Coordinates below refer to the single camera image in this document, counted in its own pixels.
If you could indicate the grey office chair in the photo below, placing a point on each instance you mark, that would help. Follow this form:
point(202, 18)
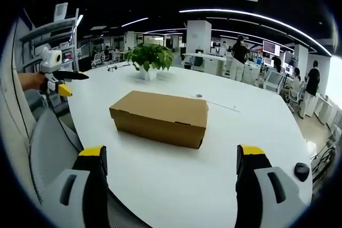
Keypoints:
point(50, 145)

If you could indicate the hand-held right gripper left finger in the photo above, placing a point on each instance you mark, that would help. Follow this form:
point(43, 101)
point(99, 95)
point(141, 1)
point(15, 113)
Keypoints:
point(80, 182)

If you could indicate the black computer mouse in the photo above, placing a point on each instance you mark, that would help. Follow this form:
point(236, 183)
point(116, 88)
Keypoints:
point(302, 171)

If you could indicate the brown cardboard shoe box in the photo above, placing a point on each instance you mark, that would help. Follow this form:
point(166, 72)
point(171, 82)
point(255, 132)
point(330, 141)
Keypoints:
point(160, 117)

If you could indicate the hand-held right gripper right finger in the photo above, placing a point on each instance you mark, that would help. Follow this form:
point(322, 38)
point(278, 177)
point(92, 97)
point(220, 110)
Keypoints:
point(256, 185)

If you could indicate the small white object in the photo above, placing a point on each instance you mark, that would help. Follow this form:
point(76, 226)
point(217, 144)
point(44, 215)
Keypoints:
point(111, 69)

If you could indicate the wall monitor screen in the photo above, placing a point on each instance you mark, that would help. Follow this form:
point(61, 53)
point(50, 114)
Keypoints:
point(271, 48)

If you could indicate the white metal shelf rack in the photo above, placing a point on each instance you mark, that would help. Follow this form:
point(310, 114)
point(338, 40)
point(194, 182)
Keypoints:
point(50, 41)

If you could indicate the white office chair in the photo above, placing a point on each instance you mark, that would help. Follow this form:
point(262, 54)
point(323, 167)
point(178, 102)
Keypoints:
point(273, 79)

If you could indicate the green potted plant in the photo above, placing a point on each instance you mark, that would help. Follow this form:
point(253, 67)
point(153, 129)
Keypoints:
point(151, 56)

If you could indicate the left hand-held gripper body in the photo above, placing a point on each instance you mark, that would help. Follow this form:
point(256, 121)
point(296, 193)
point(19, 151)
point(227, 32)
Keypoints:
point(50, 63)

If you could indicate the white plant pot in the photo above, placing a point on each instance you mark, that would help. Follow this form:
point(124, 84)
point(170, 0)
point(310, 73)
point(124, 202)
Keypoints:
point(147, 73)

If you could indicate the person's left hand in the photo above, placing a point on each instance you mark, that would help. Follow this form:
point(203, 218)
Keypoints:
point(33, 80)

